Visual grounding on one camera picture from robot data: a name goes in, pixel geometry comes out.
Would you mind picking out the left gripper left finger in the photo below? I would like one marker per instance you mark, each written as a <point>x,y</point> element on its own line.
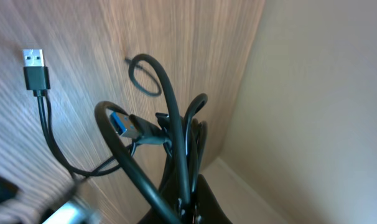
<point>165,209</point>

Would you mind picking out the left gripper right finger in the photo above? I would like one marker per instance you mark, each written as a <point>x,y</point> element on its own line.
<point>208,210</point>

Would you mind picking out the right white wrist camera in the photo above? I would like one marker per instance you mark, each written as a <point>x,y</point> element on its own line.
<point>78,205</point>

